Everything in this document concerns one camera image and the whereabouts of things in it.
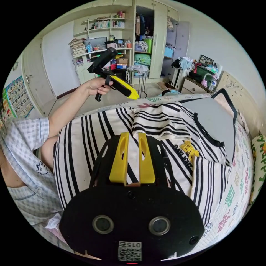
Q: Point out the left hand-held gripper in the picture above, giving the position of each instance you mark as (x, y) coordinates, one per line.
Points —
(98, 69)

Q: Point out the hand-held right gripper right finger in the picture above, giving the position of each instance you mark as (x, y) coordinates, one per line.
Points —
(146, 168)

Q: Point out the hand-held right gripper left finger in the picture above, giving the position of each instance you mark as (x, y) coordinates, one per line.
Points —
(116, 168)

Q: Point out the person's left forearm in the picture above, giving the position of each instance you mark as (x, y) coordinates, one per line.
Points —
(66, 108)

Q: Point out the black and white striped shirt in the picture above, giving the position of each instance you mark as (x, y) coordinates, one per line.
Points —
(93, 133)

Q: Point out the person's left hand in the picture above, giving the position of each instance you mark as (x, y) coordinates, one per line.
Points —
(96, 86)

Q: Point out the carton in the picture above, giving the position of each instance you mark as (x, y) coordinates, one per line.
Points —
(166, 85)

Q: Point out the cream wardrobe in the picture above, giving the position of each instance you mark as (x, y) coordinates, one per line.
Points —
(159, 41)

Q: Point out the cream desk shelf with books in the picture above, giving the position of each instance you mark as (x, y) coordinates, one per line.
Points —
(104, 31)

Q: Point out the pile of clothes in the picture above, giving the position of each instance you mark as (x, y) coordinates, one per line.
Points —
(185, 62)

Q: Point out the cream bedside cabinet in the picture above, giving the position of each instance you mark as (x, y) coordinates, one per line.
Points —
(193, 84)

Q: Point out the grey folding board black edge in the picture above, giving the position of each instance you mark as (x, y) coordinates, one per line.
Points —
(214, 122)

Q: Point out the cream door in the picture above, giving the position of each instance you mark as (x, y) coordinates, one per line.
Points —
(37, 72)

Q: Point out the person's body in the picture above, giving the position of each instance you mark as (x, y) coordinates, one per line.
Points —
(22, 158)

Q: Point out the number chart poster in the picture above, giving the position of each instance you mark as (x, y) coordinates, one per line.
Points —
(17, 97)

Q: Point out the green and yellow printed pillow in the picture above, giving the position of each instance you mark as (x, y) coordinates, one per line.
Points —
(258, 164)

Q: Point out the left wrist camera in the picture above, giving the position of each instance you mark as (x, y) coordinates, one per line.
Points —
(108, 55)

